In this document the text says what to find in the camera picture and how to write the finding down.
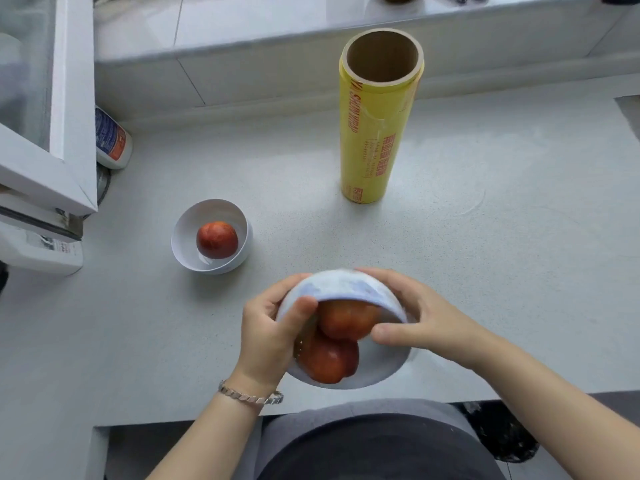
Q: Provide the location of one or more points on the person's right forearm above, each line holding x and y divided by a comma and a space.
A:
565, 409

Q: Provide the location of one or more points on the yellow plastic wrap roll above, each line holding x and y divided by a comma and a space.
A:
367, 154

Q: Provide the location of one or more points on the person's right hand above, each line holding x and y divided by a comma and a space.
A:
435, 329

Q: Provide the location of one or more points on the white bowl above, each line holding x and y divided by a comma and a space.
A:
345, 287
185, 234

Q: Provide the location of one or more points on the person's left forearm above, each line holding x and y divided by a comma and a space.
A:
205, 439

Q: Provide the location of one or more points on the black rounded object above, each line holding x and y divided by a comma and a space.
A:
3, 277

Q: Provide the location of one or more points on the steel sink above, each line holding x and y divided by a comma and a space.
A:
631, 112

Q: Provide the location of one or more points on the white bottle blue orange label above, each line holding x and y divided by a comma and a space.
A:
112, 139

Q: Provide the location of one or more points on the person's left hand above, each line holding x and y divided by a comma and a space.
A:
262, 339

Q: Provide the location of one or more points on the black speckled bag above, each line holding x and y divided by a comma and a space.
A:
500, 429

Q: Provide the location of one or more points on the grey shirt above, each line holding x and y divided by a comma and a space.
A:
370, 444

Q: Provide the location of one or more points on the white open window sash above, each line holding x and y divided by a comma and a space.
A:
77, 119

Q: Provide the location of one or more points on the white appliance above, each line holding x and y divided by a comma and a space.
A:
35, 254

